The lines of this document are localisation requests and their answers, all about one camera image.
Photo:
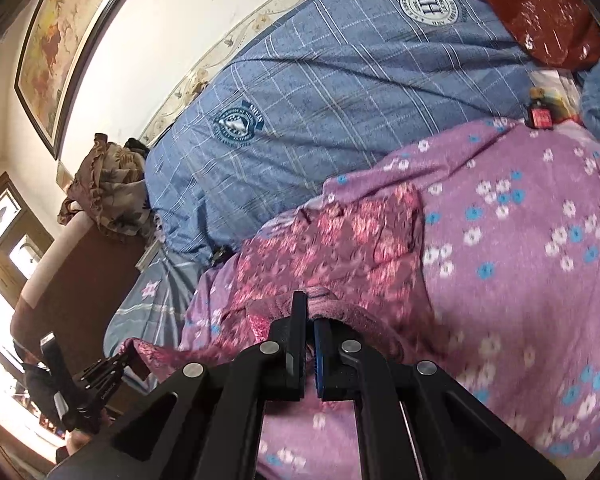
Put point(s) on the framed wall painting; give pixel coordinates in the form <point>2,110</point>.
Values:
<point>60,50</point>

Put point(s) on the clear plastic packet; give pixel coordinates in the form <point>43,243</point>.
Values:
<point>560,90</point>

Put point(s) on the red plastic bag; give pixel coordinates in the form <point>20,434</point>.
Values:
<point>540,10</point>

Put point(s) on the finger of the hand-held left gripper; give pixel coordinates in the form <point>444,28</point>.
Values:
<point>105,382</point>

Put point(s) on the small dark bottle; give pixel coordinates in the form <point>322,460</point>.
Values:
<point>541,115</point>

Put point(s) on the brown floral cloth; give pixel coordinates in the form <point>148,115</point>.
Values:
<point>110,180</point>

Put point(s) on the brown bed headboard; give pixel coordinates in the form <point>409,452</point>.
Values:
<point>80,280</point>

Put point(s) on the grey striped bed sheet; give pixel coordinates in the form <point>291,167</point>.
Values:
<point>150,300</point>

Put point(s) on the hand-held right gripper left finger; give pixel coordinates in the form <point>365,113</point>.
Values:
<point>300,340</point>

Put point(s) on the purple floral blanket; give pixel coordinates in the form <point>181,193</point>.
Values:
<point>505,310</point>

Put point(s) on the maroon floral shirt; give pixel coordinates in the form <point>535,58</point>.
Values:
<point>340,245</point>

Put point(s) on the small wall picture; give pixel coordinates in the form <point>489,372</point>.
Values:
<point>63,175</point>

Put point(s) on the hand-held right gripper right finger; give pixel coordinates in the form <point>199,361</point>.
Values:
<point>321,355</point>

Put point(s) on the blue plaid quilt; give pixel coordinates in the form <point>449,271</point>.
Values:
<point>330,95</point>

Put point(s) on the wooden window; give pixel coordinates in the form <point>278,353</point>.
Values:
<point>10,240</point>

